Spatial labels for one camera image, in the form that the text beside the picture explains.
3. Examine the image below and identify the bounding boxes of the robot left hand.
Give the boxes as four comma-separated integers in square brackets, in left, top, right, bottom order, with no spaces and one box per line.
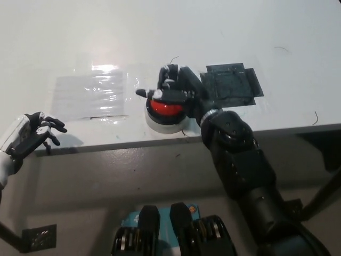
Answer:
[0,111,68,163]

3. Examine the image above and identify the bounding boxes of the clear plastic sheet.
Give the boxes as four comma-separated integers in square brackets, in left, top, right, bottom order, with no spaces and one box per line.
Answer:
[49,70,129,122]

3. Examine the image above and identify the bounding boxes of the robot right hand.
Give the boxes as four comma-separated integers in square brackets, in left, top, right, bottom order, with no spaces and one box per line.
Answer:
[135,63,218,126]

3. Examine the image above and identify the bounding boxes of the black tape patch on desk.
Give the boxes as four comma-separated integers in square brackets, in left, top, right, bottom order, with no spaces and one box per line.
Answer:
[199,62,265,108]

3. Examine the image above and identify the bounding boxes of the black desk leg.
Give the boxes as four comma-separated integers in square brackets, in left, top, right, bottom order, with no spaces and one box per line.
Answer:
[301,165,341,222]
[0,220,25,253]

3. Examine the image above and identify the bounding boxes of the red dome push button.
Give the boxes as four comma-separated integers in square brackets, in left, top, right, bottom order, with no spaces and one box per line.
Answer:
[143,96,190,134]

